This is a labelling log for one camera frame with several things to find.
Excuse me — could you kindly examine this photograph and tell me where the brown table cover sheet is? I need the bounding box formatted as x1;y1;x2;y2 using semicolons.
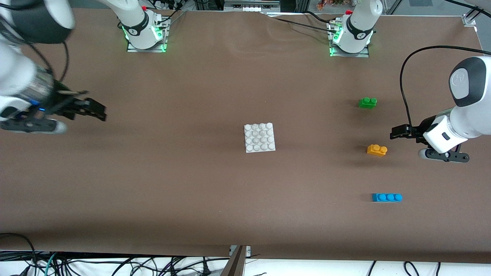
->
0;8;491;264

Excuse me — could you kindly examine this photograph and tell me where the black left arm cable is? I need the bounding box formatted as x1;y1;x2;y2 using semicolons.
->
400;45;484;129

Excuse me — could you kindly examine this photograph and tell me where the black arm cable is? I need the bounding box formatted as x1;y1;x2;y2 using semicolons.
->
29;41;70;83
400;45;484;129

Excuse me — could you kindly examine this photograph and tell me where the yellow two-stud block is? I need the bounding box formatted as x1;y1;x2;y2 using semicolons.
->
367;144;388;157

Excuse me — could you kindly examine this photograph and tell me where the blue three-stud block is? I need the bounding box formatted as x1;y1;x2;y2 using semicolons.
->
372;193;403;202

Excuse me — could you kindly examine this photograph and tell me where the teal cable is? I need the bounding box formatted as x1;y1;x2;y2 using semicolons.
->
44;252;58;276

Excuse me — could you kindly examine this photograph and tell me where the black cable on table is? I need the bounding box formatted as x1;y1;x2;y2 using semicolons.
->
263;11;340;30

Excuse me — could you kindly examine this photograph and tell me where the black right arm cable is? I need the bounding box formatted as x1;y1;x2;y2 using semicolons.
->
29;41;70;83

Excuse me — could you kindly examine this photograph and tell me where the metal table edge bracket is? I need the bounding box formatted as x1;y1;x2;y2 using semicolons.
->
221;245;252;276

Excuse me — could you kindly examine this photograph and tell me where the black looped floor cable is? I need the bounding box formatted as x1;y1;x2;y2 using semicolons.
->
0;233;37;276

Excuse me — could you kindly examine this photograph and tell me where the white studded base plate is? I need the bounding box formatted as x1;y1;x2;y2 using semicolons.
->
244;123;276;153

